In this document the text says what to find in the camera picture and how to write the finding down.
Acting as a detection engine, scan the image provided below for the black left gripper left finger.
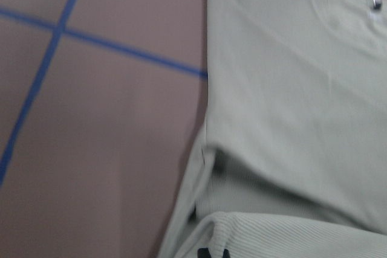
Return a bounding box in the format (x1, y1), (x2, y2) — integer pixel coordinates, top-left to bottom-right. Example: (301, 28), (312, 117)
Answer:
(197, 248), (212, 258)

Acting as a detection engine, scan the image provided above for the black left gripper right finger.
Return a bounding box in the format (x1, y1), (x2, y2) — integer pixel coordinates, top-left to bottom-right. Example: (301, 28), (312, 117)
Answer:
(222, 249), (230, 258)

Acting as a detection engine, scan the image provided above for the green long-sleeve shirt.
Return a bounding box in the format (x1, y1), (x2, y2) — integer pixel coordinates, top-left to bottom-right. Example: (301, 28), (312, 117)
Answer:
(158, 0), (386, 257)

